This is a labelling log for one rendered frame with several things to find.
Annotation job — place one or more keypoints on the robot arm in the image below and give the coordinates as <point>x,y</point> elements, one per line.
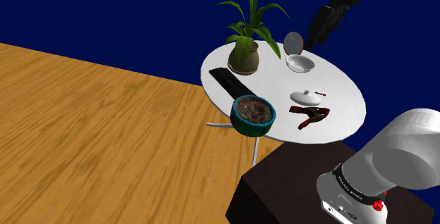
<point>395,161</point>

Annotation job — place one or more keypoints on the red-rimmed round grey disc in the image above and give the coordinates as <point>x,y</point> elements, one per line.
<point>293,43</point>

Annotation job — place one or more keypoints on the white bowl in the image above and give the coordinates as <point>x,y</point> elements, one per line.
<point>299,63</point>

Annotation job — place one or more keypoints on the small red stick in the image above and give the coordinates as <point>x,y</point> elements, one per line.
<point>320,94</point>

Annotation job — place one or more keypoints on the white domed lid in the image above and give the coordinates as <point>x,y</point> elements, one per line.
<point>305,98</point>

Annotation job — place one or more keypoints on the round white table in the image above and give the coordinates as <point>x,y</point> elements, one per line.
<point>275,82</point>

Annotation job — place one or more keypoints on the green plant in brown pot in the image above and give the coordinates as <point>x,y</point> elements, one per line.
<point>244,62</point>

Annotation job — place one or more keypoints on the dark red clamp tool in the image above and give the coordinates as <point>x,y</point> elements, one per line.
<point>314,115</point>

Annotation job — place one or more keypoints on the black remote control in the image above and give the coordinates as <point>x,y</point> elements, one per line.
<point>228,82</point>

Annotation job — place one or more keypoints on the teal pot with soil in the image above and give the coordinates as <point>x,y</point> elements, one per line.
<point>253,120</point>

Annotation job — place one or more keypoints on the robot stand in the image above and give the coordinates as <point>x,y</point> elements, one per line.
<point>285,178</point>

